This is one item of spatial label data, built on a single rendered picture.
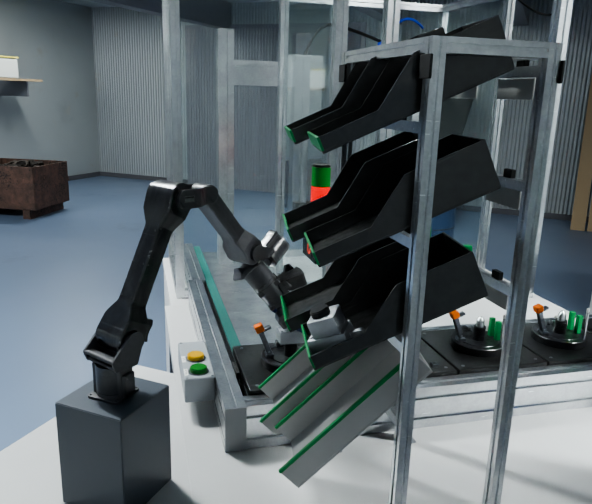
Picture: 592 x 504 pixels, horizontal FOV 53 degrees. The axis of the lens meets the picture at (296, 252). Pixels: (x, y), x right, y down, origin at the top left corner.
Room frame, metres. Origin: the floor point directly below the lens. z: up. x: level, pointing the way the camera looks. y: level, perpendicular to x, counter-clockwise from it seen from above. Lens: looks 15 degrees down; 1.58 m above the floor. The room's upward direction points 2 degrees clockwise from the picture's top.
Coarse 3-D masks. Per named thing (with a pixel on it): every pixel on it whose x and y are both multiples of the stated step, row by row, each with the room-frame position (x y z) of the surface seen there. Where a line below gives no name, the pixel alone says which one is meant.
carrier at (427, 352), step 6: (420, 348) 1.40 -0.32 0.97; (426, 348) 1.40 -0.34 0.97; (426, 354) 1.36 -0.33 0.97; (432, 354) 1.36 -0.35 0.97; (438, 354) 1.36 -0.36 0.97; (426, 360) 1.33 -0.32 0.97; (432, 360) 1.33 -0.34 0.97; (438, 360) 1.33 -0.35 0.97; (444, 360) 1.33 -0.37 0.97; (444, 366) 1.30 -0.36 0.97; (450, 366) 1.30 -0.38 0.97; (432, 372) 1.26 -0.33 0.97; (438, 372) 1.26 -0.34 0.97; (444, 372) 1.27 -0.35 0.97; (450, 372) 1.27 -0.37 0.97; (456, 372) 1.28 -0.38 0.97
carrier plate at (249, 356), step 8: (256, 344) 1.39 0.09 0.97; (272, 344) 1.39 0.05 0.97; (240, 352) 1.34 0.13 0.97; (248, 352) 1.34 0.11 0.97; (256, 352) 1.34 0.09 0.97; (240, 360) 1.30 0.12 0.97; (248, 360) 1.30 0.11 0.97; (256, 360) 1.30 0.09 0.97; (240, 368) 1.26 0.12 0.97; (248, 368) 1.25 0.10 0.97; (256, 368) 1.26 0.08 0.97; (264, 368) 1.26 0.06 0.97; (248, 376) 1.21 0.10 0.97; (256, 376) 1.22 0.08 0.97; (264, 376) 1.22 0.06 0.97; (248, 384) 1.18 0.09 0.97; (256, 384) 1.17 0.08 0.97; (248, 392) 1.16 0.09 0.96; (256, 392) 1.15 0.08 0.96
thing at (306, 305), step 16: (384, 240) 1.10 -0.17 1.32; (352, 256) 1.09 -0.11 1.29; (368, 256) 0.97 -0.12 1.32; (384, 256) 0.97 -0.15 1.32; (336, 272) 1.09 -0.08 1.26; (352, 272) 0.96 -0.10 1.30; (368, 272) 0.97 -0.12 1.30; (304, 288) 1.08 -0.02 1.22; (320, 288) 1.09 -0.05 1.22; (336, 288) 1.06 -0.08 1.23; (352, 288) 0.96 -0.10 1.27; (288, 304) 1.08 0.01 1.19; (304, 304) 1.05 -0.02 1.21; (336, 304) 0.96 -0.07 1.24; (288, 320) 0.95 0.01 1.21; (304, 320) 0.96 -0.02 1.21
